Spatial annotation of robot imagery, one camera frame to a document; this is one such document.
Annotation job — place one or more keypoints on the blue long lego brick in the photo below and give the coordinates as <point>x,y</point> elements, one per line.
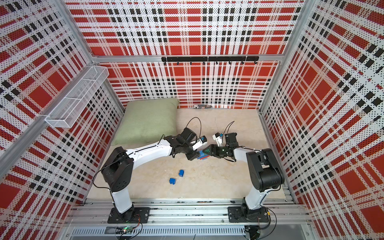
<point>201,154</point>

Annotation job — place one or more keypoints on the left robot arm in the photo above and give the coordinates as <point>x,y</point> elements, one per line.
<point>117,170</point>

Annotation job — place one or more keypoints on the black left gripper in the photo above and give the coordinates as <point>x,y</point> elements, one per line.
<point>195,154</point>

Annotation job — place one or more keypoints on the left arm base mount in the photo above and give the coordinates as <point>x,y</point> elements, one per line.
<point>131,215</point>

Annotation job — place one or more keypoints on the black hook rail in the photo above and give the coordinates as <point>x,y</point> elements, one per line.
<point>241,59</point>

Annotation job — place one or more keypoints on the flag print rolled pouch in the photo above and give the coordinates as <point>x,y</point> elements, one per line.
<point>203,106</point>

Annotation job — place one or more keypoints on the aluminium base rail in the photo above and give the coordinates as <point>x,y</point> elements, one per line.
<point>189,219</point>

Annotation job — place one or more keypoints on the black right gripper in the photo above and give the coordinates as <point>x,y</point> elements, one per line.
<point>212,146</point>

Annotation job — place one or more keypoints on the green circuit board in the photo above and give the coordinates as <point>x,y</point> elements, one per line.
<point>123,230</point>

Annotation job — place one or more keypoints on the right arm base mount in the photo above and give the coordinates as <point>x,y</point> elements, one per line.
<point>243,215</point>

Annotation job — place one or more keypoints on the green cushion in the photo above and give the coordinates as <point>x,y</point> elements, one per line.
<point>145,121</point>

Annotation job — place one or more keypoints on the white wire basket shelf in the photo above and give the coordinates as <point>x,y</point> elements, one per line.
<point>68,110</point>

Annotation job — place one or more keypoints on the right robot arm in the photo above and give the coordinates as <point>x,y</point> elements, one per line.
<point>265,171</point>

